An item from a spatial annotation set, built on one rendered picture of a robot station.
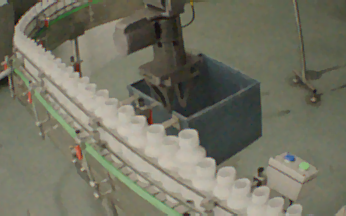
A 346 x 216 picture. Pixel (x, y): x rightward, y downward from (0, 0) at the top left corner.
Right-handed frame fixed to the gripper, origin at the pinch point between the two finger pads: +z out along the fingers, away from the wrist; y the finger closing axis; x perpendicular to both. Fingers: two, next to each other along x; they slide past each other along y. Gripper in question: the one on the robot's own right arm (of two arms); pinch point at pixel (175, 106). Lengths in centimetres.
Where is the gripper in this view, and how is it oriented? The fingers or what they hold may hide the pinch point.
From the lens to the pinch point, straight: 111.7
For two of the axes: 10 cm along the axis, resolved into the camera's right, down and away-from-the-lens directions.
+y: -7.9, 3.8, -4.7
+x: 6.0, 3.5, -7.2
